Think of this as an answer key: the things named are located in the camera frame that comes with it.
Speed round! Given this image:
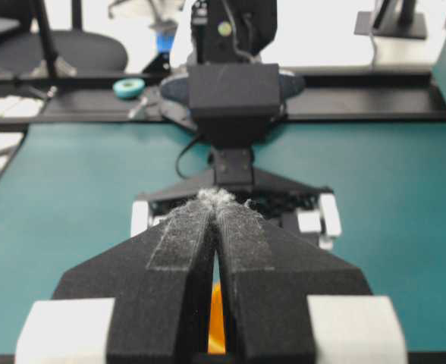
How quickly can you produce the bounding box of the black monitor stand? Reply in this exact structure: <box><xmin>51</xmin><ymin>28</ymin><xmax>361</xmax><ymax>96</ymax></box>
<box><xmin>353</xmin><ymin>0</ymin><xmax>428</xmax><ymax>40</ymax></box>

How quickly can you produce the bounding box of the black tripod leg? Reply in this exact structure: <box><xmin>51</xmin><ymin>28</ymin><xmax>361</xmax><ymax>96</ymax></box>
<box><xmin>30</xmin><ymin>0</ymin><xmax>77</xmax><ymax>79</ymax></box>

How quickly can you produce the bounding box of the black office chair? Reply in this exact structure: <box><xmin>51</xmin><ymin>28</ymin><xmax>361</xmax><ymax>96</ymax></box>
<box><xmin>0</xmin><ymin>1</ymin><xmax>128</xmax><ymax>77</ymax></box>

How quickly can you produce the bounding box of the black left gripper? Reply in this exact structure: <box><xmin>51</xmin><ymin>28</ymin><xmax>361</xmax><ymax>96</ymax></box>
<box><xmin>130</xmin><ymin>148</ymin><xmax>408</xmax><ymax>363</ymax></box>

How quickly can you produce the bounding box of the black cable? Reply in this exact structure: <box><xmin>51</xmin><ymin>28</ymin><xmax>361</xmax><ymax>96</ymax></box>
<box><xmin>175</xmin><ymin>132</ymin><xmax>209</xmax><ymax>179</ymax></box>

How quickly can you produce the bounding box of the teal tape roll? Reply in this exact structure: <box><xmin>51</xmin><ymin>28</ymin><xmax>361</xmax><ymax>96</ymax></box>
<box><xmin>112</xmin><ymin>78</ymin><xmax>146</xmax><ymax>99</ymax></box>

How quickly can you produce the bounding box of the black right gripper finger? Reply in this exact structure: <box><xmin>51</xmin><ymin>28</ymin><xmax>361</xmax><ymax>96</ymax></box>
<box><xmin>14</xmin><ymin>199</ymin><xmax>213</xmax><ymax>363</ymax></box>

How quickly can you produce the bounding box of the orange cup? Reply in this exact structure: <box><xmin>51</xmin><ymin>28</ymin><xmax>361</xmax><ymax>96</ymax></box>
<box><xmin>208</xmin><ymin>283</ymin><xmax>226</xmax><ymax>354</ymax></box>

